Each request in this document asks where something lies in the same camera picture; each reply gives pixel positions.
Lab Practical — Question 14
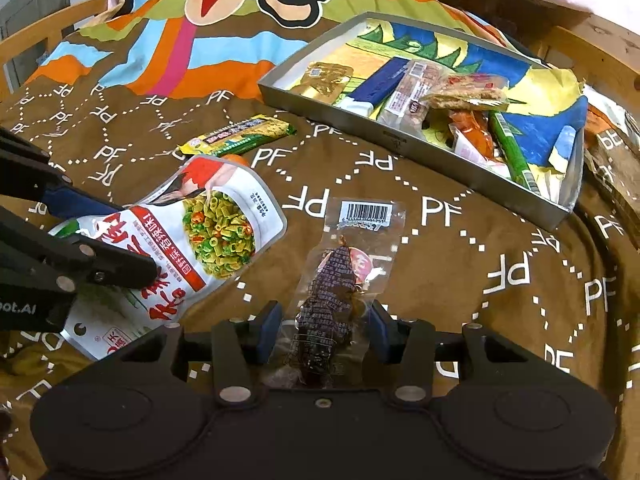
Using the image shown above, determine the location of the clear sausage packet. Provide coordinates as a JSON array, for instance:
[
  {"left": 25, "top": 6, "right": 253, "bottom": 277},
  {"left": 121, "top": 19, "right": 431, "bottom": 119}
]
[{"left": 377, "top": 60, "right": 451, "bottom": 133}]

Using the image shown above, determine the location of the orange snack packet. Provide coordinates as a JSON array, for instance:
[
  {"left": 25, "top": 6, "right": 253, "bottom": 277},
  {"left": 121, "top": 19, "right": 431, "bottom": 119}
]
[{"left": 447, "top": 110, "right": 501, "bottom": 161}]

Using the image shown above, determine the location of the monkey printed brown blanket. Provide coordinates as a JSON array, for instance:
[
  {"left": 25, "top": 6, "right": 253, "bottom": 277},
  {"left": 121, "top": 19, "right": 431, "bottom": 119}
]
[{"left": 0, "top": 0, "right": 640, "bottom": 480}]

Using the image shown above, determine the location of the grey metal tray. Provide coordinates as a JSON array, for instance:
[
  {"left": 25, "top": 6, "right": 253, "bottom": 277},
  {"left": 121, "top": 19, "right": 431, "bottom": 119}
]
[{"left": 257, "top": 10, "right": 586, "bottom": 233}]

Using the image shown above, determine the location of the blue snack packet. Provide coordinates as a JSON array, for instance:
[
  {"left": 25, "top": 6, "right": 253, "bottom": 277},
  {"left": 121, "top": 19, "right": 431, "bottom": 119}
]
[{"left": 335, "top": 57, "right": 413, "bottom": 116}]

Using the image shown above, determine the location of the clear packet with dark snack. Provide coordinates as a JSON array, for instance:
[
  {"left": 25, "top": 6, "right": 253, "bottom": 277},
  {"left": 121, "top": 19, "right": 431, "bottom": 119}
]
[{"left": 262, "top": 199, "right": 407, "bottom": 391}]

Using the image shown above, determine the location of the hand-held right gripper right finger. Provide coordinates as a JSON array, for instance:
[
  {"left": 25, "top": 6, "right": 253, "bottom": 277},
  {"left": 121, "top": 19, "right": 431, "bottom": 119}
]
[{"left": 369, "top": 301, "right": 542, "bottom": 406}]

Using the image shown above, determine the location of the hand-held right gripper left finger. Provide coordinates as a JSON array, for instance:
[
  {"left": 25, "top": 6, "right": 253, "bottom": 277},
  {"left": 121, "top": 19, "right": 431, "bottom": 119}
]
[{"left": 107, "top": 301, "right": 284, "bottom": 407}]

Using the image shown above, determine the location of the yellow green snack packet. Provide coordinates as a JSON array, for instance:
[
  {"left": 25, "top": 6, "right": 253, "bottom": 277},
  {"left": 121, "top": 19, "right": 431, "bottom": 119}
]
[{"left": 175, "top": 116, "right": 297, "bottom": 161}]

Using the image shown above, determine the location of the grey panelled door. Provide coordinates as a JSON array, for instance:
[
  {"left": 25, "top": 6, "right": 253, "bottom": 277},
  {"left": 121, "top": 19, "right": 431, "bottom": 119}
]
[{"left": 0, "top": 0, "right": 71, "bottom": 86}]

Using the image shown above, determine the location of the gold foil snack packet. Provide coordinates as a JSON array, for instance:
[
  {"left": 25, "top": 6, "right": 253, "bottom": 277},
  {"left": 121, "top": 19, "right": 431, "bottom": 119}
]
[{"left": 298, "top": 61, "right": 351, "bottom": 101}]

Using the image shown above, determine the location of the wooden bed frame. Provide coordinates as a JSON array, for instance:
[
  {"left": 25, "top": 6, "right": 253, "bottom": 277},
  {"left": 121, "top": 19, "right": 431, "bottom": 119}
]
[{"left": 0, "top": 0, "right": 640, "bottom": 96}]

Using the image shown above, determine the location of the green stick snack packet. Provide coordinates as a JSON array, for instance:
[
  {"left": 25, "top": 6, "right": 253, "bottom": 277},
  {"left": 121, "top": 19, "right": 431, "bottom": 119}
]
[{"left": 487, "top": 110, "right": 543, "bottom": 193}]

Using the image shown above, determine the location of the white pouch with vegetable picture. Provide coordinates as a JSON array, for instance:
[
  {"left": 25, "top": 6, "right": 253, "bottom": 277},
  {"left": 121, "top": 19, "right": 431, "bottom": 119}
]
[{"left": 50, "top": 156, "right": 288, "bottom": 361}]

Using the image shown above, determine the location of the rice cracker packet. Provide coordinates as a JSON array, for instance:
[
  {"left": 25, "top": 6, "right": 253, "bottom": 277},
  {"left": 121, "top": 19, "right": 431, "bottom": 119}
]
[{"left": 420, "top": 72, "right": 511, "bottom": 111}]

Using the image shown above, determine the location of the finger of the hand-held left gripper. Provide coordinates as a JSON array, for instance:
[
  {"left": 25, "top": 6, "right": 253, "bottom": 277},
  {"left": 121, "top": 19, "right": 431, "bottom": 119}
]
[
  {"left": 0, "top": 127, "right": 124, "bottom": 219},
  {"left": 0, "top": 205, "right": 159, "bottom": 296}
]

